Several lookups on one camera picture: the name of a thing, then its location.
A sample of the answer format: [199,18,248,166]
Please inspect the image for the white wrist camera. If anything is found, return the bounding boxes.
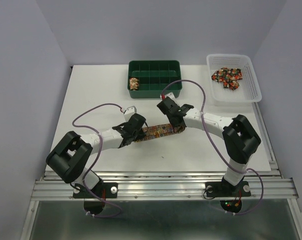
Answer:
[161,92,176,100]
[123,106,137,122]

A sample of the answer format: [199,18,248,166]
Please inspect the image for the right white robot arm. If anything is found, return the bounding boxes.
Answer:
[157,96,261,195]

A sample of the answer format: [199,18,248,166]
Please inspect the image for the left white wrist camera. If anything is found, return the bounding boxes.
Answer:
[123,106,137,122]

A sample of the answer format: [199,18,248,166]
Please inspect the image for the white plastic basket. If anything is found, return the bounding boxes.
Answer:
[206,53,262,106]

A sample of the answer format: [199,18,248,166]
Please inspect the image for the aluminium frame rail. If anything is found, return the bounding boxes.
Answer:
[21,104,302,240]

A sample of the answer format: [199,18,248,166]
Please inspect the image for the colourful squares patterned tie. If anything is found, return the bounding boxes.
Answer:
[134,123,185,143]

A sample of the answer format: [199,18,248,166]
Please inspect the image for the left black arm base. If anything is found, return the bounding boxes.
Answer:
[72,182,118,199]

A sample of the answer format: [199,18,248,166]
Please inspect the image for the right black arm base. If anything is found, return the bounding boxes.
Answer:
[205,181,251,198]

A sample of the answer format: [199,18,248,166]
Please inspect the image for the dark floral tie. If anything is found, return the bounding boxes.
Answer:
[211,67,243,91]

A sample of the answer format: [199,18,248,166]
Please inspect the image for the green divided organizer tray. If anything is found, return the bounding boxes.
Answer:
[127,60,181,99]

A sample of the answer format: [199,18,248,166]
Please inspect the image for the rolled patterned tie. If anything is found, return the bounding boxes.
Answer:
[129,77,140,91]

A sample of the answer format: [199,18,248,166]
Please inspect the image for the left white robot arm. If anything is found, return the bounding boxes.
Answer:
[46,113,146,197]

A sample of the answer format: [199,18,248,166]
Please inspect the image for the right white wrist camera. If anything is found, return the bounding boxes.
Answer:
[161,92,176,100]

